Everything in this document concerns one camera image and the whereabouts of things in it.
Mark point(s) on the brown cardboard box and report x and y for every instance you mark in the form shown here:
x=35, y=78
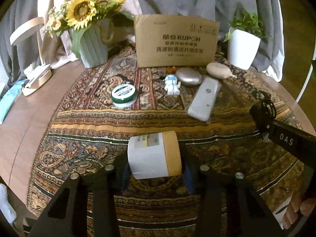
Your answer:
x=174, y=40

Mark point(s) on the silver oval pebble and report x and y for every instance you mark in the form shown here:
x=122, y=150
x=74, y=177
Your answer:
x=188, y=76

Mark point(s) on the blue cloth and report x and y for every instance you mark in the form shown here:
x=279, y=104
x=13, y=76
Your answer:
x=9, y=98

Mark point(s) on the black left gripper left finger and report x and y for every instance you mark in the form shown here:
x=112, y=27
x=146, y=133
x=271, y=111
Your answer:
x=66, y=213

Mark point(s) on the white jar with cork lid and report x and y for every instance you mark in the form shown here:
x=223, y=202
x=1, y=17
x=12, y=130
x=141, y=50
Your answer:
x=154, y=155

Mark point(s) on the patterned paisley table runner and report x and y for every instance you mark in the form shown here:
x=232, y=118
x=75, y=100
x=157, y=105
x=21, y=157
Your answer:
x=87, y=132

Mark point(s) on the green ribbed vase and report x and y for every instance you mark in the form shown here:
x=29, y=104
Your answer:
x=91, y=45

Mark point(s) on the white floor lamp pole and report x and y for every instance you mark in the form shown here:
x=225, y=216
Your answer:
x=310, y=75

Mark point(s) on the white plant pot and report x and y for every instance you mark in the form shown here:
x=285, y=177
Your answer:
x=242, y=48

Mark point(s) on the green pothos plant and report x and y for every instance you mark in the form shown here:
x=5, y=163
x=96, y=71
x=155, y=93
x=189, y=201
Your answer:
x=249, y=22

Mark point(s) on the sunflower bouquet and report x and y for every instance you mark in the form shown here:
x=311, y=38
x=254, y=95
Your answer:
x=77, y=14

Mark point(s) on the right hand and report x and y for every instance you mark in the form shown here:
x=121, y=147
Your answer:
x=296, y=205

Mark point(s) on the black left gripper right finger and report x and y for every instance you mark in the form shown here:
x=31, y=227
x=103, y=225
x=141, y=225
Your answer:
x=228, y=204

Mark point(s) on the white perforated object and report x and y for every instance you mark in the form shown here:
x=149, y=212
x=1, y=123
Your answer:
x=6, y=208

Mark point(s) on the round green white tin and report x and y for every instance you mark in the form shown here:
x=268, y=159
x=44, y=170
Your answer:
x=124, y=95

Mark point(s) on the beige oval pebble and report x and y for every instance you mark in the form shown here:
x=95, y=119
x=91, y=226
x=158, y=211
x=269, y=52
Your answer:
x=218, y=71

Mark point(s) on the white bar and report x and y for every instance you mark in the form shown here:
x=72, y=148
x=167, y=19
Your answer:
x=204, y=99

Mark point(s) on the medic figurine keychain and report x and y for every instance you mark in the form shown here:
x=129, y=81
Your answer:
x=172, y=85

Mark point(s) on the white gold desk lamp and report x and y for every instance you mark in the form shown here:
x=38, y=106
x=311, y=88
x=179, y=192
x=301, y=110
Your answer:
x=42, y=73

